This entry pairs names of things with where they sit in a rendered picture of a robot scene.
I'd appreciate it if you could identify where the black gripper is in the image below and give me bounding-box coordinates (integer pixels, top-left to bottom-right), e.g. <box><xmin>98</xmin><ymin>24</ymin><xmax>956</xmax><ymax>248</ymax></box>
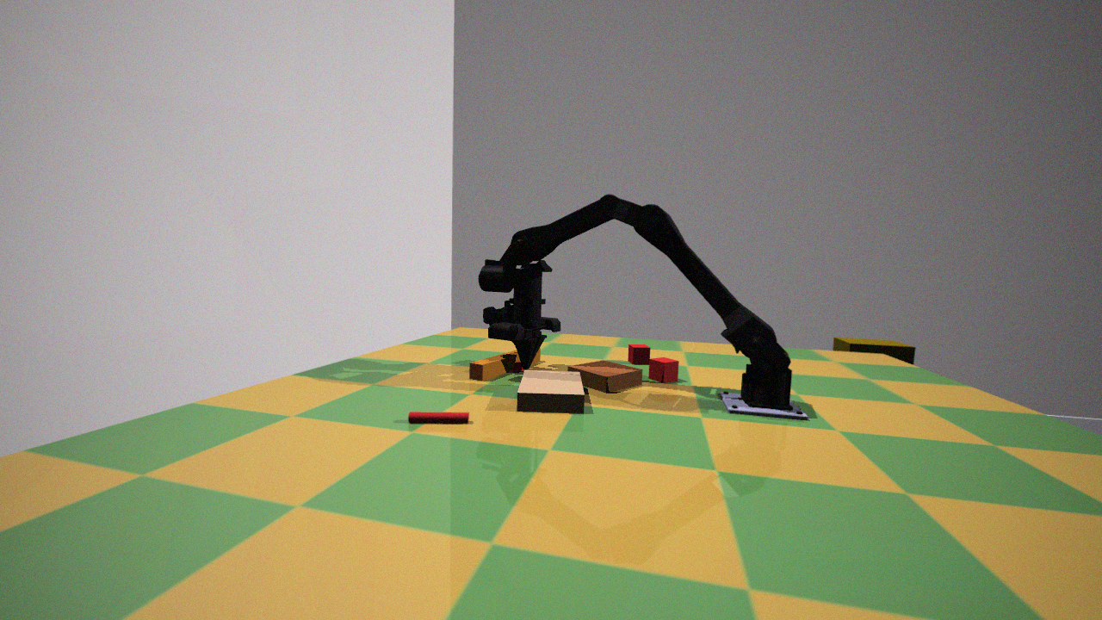
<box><xmin>488</xmin><ymin>294</ymin><xmax>560</xmax><ymax>369</ymax></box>

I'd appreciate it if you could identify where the red cube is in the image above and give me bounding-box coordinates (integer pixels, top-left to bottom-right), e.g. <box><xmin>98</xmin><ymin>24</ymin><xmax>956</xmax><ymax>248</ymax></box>
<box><xmin>628</xmin><ymin>344</ymin><xmax>650</xmax><ymax>365</ymax></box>
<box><xmin>649</xmin><ymin>357</ymin><xmax>679</xmax><ymax>383</ymax></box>

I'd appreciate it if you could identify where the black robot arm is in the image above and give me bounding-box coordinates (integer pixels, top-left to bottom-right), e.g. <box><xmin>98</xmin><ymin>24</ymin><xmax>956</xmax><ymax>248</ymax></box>
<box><xmin>479</xmin><ymin>194</ymin><xmax>793</xmax><ymax>411</ymax></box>

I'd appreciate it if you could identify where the red bar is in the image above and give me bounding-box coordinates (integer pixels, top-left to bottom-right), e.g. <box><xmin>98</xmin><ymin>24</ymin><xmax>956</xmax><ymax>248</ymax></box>
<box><xmin>409</xmin><ymin>412</ymin><xmax>469</xmax><ymax>423</ymax></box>

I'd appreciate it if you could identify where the brown square block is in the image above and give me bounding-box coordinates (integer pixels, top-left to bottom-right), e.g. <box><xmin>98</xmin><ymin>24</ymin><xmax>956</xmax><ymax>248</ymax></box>
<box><xmin>568</xmin><ymin>361</ymin><xmax>642</xmax><ymax>393</ymax></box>

